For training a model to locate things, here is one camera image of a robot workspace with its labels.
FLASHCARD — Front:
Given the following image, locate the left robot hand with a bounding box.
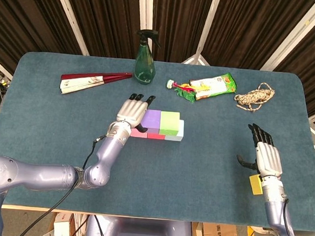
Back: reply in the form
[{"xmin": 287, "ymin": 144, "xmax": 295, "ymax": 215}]
[{"xmin": 115, "ymin": 92, "xmax": 158, "ymax": 132}]

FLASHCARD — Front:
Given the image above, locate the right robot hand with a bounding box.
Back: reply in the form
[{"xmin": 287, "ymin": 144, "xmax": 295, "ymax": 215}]
[{"xmin": 235, "ymin": 122, "xmax": 287, "ymax": 179}]

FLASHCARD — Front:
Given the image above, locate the purple foam cube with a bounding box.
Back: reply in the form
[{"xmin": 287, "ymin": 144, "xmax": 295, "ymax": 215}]
[{"xmin": 139, "ymin": 108, "xmax": 163, "ymax": 135}]

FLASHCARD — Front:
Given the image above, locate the pink foam cube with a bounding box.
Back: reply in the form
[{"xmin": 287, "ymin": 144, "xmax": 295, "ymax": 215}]
[{"xmin": 130, "ymin": 128, "xmax": 148, "ymax": 139}]

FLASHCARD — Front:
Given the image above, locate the green foam cube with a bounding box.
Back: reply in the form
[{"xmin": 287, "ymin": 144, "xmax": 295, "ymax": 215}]
[{"xmin": 159, "ymin": 110, "xmax": 181, "ymax": 137}]

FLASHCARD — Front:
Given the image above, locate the light blue foam cube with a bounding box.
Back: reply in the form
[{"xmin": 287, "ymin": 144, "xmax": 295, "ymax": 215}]
[{"xmin": 164, "ymin": 118, "xmax": 186, "ymax": 142}]

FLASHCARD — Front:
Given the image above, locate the yellow block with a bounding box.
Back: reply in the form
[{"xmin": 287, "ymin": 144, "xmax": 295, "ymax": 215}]
[{"xmin": 248, "ymin": 174, "xmax": 265, "ymax": 196}]

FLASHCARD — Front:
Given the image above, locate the green glass bottle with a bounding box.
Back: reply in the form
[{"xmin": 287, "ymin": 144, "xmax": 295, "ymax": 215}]
[{"xmin": 132, "ymin": 29, "xmax": 162, "ymax": 86}]

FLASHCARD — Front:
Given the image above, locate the folded red paper fan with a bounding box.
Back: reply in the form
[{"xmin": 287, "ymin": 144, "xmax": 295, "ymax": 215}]
[{"xmin": 59, "ymin": 67, "xmax": 134, "ymax": 100}]

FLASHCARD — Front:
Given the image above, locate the blue felt table mat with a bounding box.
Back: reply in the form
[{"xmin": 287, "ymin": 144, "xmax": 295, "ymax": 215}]
[{"xmin": 0, "ymin": 48, "xmax": 315, "ymax": 232}]

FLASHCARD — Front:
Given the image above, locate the green snack packet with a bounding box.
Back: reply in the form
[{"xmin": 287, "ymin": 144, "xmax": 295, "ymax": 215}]
[{"xmin": 188, "ymin": 70, "xmax": 239, "ymax": 103}]

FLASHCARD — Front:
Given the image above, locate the brown pleated curtain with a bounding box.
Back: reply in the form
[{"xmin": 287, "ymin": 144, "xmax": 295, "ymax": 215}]
[{"xmin": 0, "ymin": 0, "xmax": 315, "ymax": 129}]

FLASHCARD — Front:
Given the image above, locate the grey robot torso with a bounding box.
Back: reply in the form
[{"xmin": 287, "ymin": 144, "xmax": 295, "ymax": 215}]
[{"xmin": 84, "ymin": 214, "xmax": 194, "ymax": 236}]

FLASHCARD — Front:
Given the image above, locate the white cardboard box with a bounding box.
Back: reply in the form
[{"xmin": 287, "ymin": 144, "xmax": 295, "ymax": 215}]
[{"xmin": 52, "ymin": 212, "xmax": 76, "ymax": 236}]

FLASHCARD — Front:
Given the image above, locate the beige braided rope bundle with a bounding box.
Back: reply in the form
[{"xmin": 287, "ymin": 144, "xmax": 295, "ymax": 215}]
[{"xmin": 232, "ymin": 80, "xmax": 276, "ymax": 114}]

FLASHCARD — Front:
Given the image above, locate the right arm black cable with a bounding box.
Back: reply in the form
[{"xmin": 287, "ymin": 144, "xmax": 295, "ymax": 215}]
[{"xmin": 280, "ymin": 198, "xmax": 304, "ymax": 236}]

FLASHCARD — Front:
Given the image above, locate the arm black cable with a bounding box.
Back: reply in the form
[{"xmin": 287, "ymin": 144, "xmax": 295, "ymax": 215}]
[
  {"xmin": 280, "ymin": 198, "xmax": 304, "ymax": 236},
  {"xmin": 16, "ymin": 130, "xmax": 111, "ymax": 236}
]

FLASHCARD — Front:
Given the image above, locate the white frame bar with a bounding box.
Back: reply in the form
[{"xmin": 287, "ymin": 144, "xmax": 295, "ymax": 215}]
[
  {"xmin": 134, "ymin": 0, "xmax": 156, "ymax": 60},
  {"xmin": 181, "ymin": 0, "xmax": 223, "ymax": 67},
  {"xmin": 47, "ymin": 0, "xmax": 94, "ymax": 57},
  {"xmin": 260, "ymin": 0, "xmax": 315, "ymax": 75}
]

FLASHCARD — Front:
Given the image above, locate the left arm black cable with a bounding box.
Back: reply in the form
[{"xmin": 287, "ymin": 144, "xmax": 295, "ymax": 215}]
[{"xmin": 16, "ymin": 130, "xmax": 111, "ymax": 236}]

